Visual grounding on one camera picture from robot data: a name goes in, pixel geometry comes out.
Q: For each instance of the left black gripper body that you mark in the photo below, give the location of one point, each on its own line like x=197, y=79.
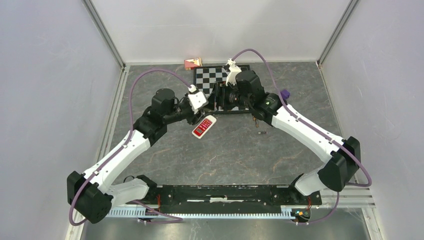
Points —
x=193, y=118

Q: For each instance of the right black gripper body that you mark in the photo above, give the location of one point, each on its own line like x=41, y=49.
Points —
x=230, y=95

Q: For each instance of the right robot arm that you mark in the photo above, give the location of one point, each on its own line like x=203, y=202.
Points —
x=340, y=157

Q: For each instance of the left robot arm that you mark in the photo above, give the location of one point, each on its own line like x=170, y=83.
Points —
x=92, y=194

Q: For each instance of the red white remote control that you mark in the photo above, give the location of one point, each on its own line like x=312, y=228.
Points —
x=204, y=126

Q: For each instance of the black white chessboard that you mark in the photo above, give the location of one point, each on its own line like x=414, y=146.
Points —
x=206, y=79

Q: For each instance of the red orange small box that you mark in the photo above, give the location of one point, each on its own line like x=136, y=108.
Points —
x=192, y=63

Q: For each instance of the purple cube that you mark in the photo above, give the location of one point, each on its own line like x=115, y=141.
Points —
x=285, y=94

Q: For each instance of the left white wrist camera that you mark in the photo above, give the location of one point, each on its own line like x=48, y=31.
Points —
x=197, y=99

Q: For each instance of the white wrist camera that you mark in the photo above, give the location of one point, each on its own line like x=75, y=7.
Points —
x=232, y=70
x=197, y=99

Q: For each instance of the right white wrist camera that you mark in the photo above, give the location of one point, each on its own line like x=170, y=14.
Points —
x=232, y=70

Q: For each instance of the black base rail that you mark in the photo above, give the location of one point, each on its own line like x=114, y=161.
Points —
x=213, y=199

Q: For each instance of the white slotted cable duct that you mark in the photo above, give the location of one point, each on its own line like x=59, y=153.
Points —
x=139, y=212

